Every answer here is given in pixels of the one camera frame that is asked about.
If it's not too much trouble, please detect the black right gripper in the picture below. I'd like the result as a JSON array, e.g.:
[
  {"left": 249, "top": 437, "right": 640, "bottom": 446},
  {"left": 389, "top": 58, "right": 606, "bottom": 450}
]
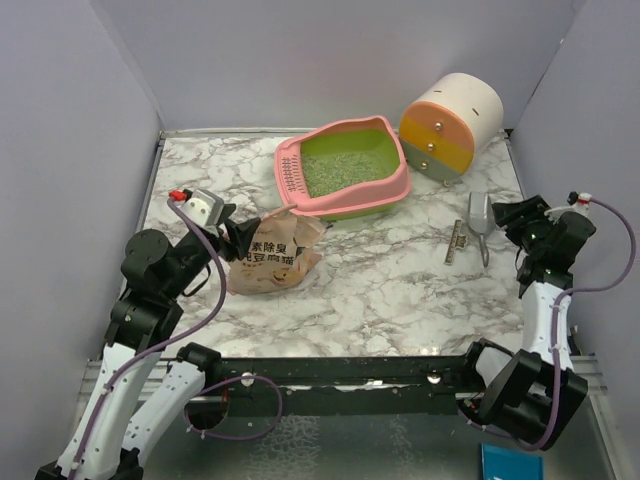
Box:
[{"left": 492, "top": 196, "right": 558, "bottom": 258}]

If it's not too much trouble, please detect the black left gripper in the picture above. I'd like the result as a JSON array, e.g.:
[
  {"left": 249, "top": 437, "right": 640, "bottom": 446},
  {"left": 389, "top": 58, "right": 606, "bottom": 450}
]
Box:
[{"left": 165, "top": 203, "right": 262, "bottom": 299}]

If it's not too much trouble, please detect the metal litter scoop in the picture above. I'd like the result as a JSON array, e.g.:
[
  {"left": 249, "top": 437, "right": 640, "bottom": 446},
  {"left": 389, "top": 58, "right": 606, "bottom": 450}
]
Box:
[{"left": 467, "top": 192, "right": 496, "bottom": 267}]

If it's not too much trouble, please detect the pink cat litter bag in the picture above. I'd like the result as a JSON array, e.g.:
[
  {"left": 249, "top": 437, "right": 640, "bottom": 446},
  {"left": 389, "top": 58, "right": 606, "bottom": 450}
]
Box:
[{"left": 227, "top": 204, "right": 330, "bottom": 295}]

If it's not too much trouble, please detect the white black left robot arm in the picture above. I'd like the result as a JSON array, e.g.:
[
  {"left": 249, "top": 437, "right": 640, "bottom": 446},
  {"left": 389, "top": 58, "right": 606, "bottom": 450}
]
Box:
[{"left": 36, "top": 198, "right": 261, "bottom": 479}]

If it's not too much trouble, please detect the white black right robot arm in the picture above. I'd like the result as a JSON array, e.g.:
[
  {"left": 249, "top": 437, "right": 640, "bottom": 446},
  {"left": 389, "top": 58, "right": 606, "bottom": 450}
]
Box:
[{"left": 459, "top": 192, "right": 596, "bottom": 450}]

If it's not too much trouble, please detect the pink green litter box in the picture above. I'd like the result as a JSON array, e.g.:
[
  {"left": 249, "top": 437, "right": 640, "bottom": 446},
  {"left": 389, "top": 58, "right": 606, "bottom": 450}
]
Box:
[{"left": 274, "top": 116, "right": 411, "bottom": 221}]

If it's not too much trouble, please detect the orange drawer storage cabinet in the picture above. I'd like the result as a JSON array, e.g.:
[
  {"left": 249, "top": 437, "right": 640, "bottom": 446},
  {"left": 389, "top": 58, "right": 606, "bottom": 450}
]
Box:
[{"left": 398, "top": 73, "right": 504, "bottom": 183}]

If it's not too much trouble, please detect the black base crossbar plate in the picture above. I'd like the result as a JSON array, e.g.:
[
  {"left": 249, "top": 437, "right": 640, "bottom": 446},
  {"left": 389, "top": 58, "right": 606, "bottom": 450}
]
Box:
[{"left": 200, "top": 355, "right": 484, "bottom": 417}]

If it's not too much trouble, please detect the blue card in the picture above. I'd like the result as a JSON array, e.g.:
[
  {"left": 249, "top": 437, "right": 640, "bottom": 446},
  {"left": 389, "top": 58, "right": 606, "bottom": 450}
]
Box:
[{"left": 481, "top": 444, "right": 544, "bottom": 480}]

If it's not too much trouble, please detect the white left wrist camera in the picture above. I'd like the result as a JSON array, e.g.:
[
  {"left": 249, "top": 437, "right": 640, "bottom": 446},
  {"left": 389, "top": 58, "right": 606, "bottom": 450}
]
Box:
[{"left": 168, "top": 189, "right": 225, "bottom": 235}]

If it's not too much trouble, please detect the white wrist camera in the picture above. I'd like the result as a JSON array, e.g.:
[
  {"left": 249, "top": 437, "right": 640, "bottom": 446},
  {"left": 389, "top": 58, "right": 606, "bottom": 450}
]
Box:
[
  {"left": 544, "top": 191, "right": 592, "bottom": 222},
  {"left": 168, "top": 189, "right": 225, "bottom": 235}
]

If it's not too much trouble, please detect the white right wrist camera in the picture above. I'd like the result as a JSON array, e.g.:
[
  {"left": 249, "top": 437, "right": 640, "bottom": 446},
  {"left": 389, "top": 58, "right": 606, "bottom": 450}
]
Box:
[{"left": 544, "top": 191, "right": 592, "bottom": 222}]

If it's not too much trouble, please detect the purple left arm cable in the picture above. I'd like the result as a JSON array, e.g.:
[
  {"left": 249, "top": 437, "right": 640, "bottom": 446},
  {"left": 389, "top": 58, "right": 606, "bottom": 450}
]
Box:
[{"left": 69, "top": 198, "right": 284, "bottom": 476}]

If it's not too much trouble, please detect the aluminium frame rail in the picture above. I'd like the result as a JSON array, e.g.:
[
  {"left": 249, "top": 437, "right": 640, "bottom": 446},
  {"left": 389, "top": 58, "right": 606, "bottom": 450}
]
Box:
[{"left": 77, "top": 356, "right": 608, "bottom": 402}]

